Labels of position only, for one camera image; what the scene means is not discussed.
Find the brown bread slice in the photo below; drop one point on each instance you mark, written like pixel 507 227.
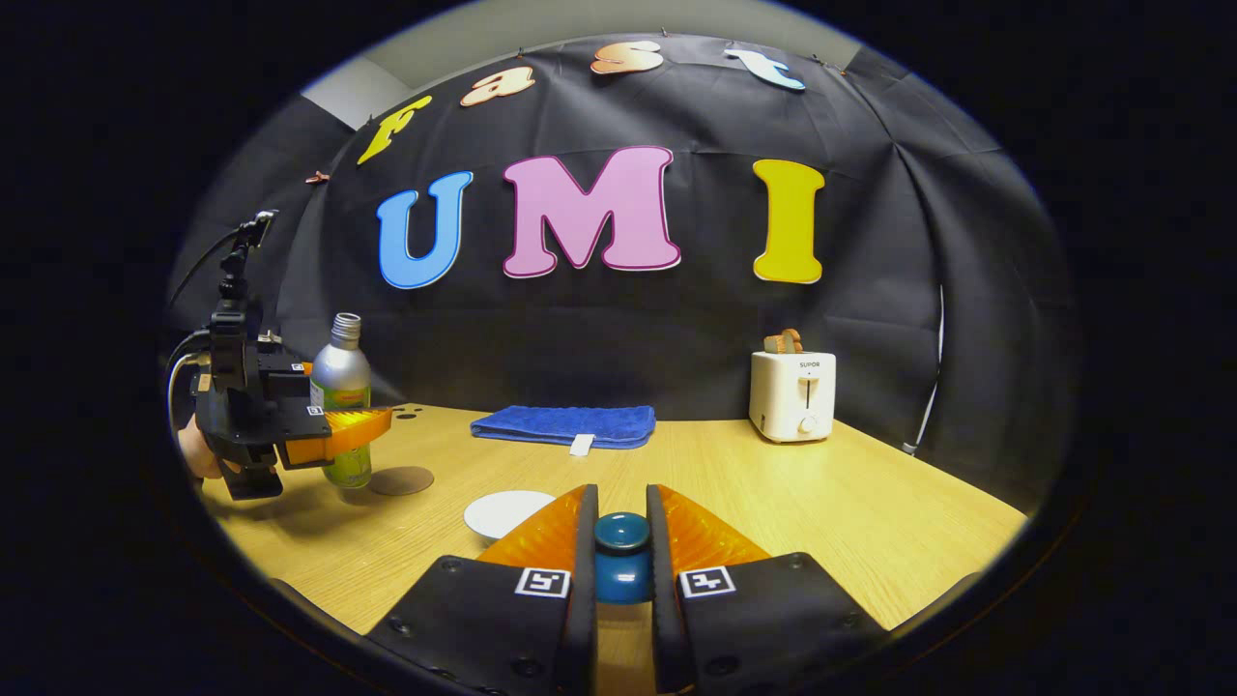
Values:
pixel 792 339

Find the white toaster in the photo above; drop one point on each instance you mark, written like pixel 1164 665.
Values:
pixel 788 396

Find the silver green-label water bottle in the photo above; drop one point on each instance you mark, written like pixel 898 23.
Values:
pixel 341 372

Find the teal white teacup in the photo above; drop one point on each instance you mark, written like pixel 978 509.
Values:
pixel 503 512

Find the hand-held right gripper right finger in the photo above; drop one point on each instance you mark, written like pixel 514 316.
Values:
pixel 667 619

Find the teal teacup lid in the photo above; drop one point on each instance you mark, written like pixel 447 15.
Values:
pixel 621 570

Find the blue folded towel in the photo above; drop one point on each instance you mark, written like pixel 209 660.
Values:
pixel 560 423

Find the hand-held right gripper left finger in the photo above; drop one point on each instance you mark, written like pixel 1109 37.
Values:
pixel 580 599

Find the black backdrop cloth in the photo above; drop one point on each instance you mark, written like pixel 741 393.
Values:
pixel 599 329

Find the round brown coaster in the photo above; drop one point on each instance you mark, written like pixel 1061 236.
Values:
pixel 404 480

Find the pale bread slice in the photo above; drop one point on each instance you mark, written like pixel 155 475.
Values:
pixel 773 342

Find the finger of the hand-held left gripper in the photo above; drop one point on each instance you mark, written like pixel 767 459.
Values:
pixel 302 423
pixel 285 384

